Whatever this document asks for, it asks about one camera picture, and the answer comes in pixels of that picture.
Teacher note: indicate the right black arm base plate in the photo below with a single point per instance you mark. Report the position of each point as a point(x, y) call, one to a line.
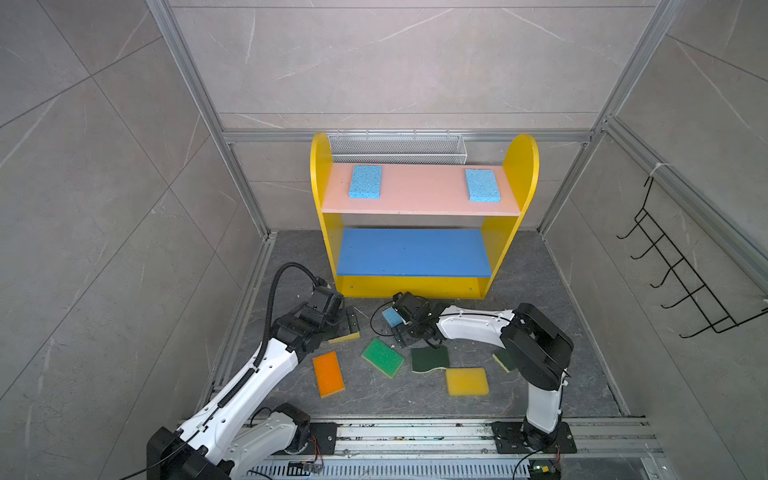
point(523, 438)

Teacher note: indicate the large yellow sponge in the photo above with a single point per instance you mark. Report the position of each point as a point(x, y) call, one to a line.
point(466, 382)

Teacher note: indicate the right dark green wavy sponge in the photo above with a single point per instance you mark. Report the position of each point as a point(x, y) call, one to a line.
point(505, 360)

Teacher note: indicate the aluminium rail base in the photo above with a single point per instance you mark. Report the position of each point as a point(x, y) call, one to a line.
point(614, 448)

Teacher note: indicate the dark green wavy sponge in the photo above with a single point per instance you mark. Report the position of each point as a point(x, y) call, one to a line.
point(505, 360)
point(427, 359)

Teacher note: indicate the yellow shelf with coloured boards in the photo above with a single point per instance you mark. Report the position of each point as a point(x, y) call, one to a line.
point(378, 262)

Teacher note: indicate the small yellow sponge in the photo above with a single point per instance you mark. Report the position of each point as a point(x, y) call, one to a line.
point(345, 338)

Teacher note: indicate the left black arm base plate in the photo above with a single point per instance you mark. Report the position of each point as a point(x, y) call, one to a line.
point(314, 436)

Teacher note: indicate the orange yellow sponge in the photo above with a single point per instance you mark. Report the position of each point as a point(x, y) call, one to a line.
point(328, 374)

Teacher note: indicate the black wire hook rack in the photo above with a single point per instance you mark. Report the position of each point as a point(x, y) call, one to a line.
point(696, 291)

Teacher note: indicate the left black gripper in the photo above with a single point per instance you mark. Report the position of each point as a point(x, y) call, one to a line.
point(344, 316)

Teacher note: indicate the light blue sponge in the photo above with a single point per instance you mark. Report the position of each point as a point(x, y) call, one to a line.
point(482, 186)
point(365, 182)
point(392, 317)

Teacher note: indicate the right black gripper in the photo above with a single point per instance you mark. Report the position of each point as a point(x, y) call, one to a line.
point(401, 337)

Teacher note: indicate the bright green yellow sponge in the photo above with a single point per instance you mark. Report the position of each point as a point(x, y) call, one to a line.
point(383, 358)

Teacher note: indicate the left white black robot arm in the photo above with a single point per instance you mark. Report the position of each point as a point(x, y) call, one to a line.
point(215, 443)

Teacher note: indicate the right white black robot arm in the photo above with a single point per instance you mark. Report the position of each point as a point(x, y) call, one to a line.
point(538, 348)

